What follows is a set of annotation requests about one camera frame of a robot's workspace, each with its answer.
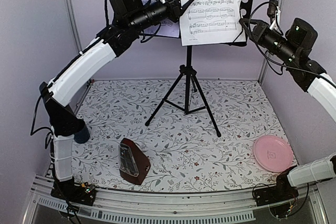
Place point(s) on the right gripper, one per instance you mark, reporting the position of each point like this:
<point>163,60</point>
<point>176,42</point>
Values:
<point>258,32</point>

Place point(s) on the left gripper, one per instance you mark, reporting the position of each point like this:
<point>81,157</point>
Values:
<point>174,0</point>

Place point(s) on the white sheet music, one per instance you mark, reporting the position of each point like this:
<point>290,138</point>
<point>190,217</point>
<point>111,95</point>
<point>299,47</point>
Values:
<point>211,22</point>

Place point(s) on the black music stand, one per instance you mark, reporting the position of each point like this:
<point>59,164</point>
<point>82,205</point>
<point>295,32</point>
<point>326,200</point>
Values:
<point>192,84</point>

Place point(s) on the brown metronome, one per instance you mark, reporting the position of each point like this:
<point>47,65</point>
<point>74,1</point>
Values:
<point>134,165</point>

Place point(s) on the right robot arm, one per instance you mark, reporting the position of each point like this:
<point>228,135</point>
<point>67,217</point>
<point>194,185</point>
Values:
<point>293,50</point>

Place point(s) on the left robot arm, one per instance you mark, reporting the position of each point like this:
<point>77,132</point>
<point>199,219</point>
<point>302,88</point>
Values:
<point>130,18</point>

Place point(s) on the floral table mat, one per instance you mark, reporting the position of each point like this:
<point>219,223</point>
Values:
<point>199,152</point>

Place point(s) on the pink plate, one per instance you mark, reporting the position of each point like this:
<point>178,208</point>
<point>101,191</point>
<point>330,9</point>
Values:
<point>273,153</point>

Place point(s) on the dark blue mug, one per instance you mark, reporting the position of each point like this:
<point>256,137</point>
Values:
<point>82,136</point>

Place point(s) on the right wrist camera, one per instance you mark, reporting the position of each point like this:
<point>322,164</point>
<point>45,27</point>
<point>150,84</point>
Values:
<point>273,12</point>

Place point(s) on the left aluminium frame post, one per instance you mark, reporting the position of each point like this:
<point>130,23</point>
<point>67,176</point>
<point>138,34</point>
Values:
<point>73,25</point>

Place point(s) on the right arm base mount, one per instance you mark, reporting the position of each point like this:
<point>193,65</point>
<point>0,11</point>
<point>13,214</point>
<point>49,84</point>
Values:
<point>267,195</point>

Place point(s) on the front aluminium rail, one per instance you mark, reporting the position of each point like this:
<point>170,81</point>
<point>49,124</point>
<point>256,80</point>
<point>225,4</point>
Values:
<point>118,206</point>

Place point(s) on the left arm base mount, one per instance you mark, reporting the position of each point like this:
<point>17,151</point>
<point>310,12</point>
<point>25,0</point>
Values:
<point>84,194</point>

